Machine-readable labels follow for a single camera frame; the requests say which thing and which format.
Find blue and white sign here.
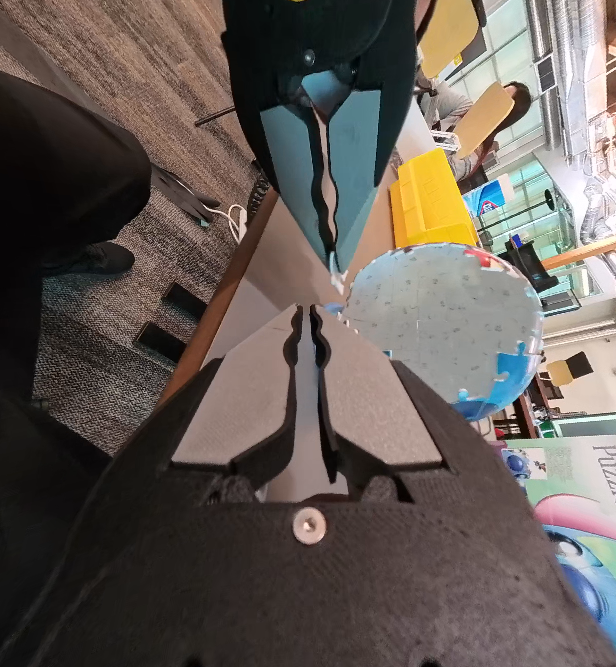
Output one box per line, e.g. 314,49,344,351
476,174,513,219

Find black chair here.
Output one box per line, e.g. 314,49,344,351
505,233,560,305

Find black floor plate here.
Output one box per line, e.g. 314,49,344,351
137,321,187,364
163,283,208,320

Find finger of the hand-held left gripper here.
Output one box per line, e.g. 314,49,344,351
259,101,339,267
327,89,385,274

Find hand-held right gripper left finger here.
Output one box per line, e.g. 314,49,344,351
170,305,305,489

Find white puzzle piece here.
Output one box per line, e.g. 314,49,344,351
329,253,351,294

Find white power cable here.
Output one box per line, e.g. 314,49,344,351
204,203,248,243

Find colourful puzzle box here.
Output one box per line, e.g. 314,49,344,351
498,433,616,667

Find silver ventilation duct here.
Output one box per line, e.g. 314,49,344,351
527,0,616,334

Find yellow plastic bin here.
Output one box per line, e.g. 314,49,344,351
389,147,479,252

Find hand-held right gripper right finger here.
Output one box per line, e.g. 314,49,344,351
309,305,445,484

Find black round-base stand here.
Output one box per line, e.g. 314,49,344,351
479,188,560,231

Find tan and black panel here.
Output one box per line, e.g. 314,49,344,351
546,352,594,386

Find person's black shoe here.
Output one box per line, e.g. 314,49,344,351
41,242,135,277

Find tan backed chair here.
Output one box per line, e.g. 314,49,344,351
453,82,515,159
420,0,488,80

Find black coiled cable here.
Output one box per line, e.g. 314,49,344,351
248,169,271,215

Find grey framed monitor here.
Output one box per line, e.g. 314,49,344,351
550,412,616,439

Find blue and white puzzle ball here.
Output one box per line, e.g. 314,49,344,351
338,242,544,421

